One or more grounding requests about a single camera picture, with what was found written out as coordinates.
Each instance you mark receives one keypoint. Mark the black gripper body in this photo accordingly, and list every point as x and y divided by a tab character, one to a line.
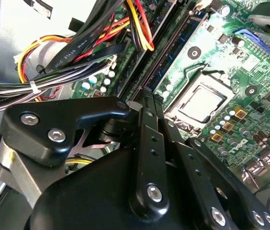
89	198

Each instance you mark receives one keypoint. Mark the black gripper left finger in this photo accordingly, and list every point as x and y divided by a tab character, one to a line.
53	115

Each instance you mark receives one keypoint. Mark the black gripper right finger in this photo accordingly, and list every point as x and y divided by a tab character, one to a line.
197	172

